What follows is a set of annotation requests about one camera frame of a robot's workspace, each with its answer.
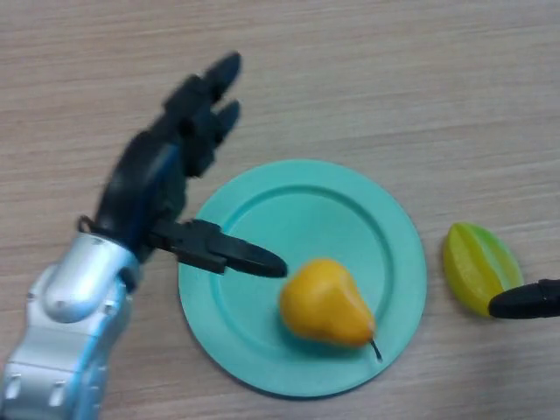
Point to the yellow pear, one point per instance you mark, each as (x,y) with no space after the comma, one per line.
(324,306)

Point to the yellow green starfruit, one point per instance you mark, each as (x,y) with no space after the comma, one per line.
(474,267)

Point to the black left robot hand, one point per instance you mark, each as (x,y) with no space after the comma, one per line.
(140,188)

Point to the green round plate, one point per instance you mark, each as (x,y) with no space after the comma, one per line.
(262,210)

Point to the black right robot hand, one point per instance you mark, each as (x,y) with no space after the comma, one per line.
(525,304)

